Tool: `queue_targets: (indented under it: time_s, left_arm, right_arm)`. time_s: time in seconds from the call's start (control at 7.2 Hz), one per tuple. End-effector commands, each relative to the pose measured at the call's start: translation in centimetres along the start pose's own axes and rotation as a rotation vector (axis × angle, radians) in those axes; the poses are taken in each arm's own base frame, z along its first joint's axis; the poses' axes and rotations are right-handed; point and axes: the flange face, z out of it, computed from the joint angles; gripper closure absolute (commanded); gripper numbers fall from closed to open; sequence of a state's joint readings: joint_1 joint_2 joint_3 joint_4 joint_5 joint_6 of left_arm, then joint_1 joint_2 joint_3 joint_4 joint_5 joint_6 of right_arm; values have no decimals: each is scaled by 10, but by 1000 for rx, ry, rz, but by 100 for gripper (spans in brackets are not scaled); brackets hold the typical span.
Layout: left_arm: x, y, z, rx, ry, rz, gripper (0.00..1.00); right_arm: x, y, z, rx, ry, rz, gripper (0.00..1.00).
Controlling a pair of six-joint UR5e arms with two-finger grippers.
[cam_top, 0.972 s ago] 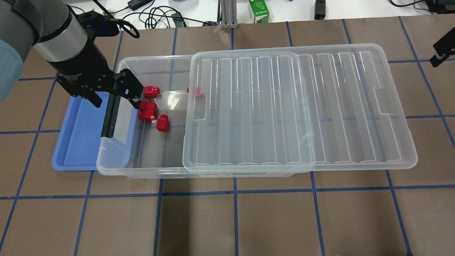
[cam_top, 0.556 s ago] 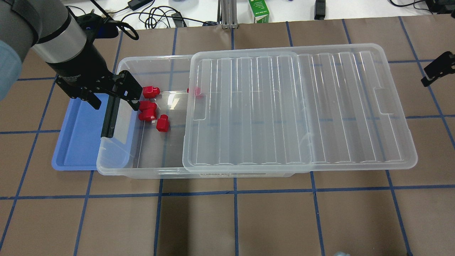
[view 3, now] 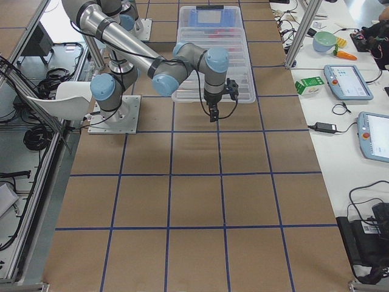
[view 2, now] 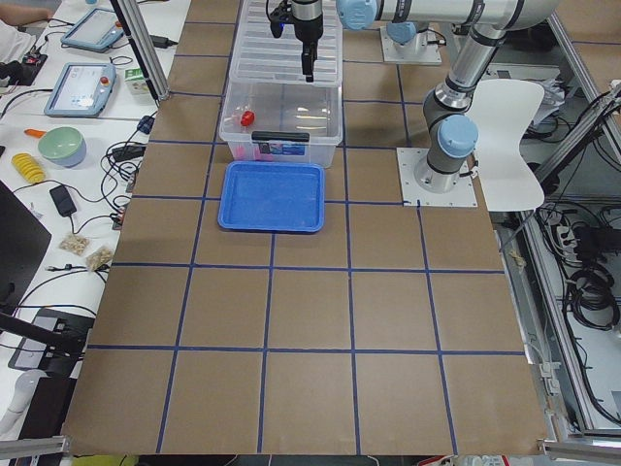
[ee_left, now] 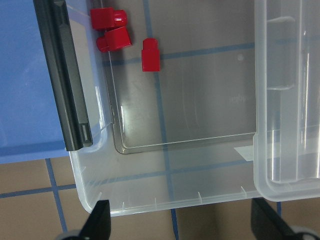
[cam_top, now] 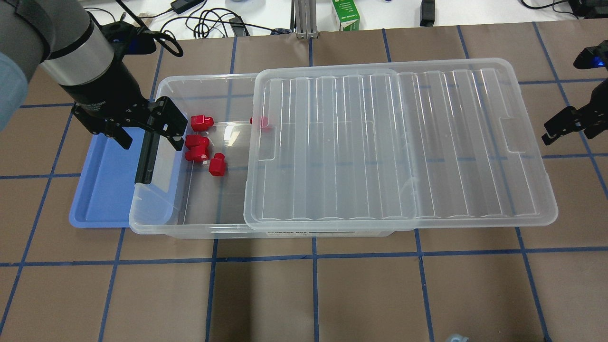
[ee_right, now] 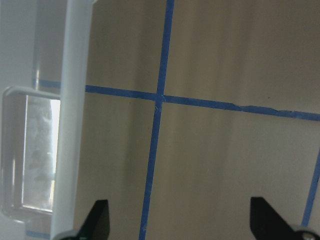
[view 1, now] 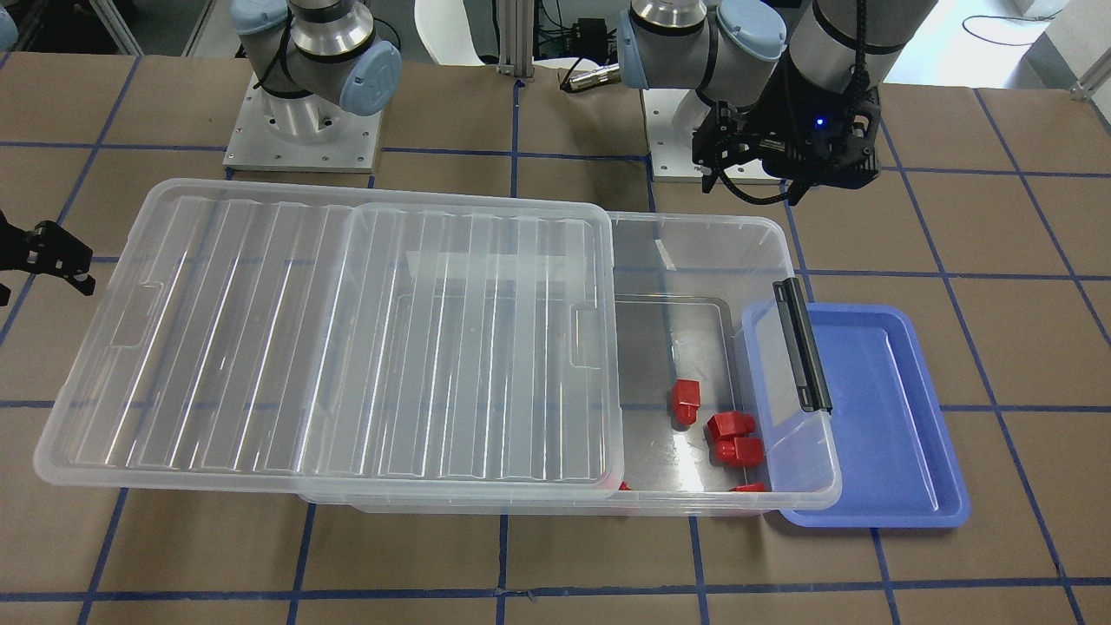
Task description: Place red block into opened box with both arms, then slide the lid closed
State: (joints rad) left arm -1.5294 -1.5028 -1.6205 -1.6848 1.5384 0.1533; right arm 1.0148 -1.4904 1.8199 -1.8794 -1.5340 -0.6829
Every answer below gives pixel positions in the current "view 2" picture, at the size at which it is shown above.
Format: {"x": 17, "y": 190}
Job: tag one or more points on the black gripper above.
{"x": 309, "y": 30}

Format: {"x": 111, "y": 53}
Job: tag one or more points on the clear plastic box lid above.
{"x": 260, "y": 57}

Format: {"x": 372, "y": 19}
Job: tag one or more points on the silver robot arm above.
{"x": 408, "y": 36}
{"x": 453, "y": 135}

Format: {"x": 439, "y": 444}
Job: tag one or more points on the clear plastic storage box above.
{"x": 283, "y": 107}

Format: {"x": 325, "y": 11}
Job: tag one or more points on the red block in box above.
{"x": 247, "y": 118}

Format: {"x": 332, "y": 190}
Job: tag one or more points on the blue plastic tray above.
{"x": 273, "y": 196}

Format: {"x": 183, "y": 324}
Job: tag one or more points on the green white carton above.
{"x": 135, "y": 81}

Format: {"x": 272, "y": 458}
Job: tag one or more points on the white plastic chair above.
{"x": 502, "y": 110}

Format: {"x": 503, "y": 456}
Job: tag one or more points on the teach pendant far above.
{"x": 97, "y": 31}

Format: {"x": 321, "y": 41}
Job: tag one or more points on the teach pendant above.
{"x": 82, "y": 90}
{"x": 97, "y": 31}

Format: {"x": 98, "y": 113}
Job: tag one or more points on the teach pendant near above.
{"x": 82, "y": 90}

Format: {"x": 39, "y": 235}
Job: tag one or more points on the green bowl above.
{"x": 64, "y": 146}

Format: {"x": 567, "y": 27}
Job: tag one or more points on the black power adapter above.
{"x": 62, "y": 200}

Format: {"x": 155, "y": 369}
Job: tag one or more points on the toy carrot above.
{"x": 35, "y": 133}

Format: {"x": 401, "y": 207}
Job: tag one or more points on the toy yellow corn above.
{"x": 28, "y": 167}

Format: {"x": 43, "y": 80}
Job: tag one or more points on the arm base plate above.
{"x": 423, "y": 187}
{"x": 431, "y": 56}

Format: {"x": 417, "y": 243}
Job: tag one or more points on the aluminium frame post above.
{"x": 135, "y": 29}

